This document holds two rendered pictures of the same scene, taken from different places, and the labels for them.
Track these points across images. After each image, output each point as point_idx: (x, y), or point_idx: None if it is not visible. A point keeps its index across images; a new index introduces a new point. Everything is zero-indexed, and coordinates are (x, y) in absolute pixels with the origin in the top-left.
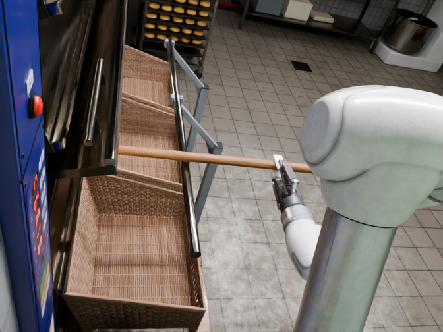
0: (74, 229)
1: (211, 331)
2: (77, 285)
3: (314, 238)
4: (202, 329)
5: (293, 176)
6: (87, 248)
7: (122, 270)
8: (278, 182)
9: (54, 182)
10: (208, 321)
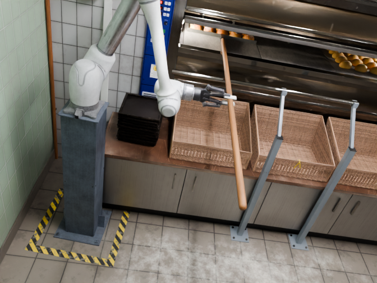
0: (202, 83)
1: (167, 163)
2: (187, 108)
3: (170, 80)
4: (169, 160)
5: (212, 87)
6: (211, 119)
7: (203, 138)
8: (217, 100)
9: (205, 51)
10: (173, 163)
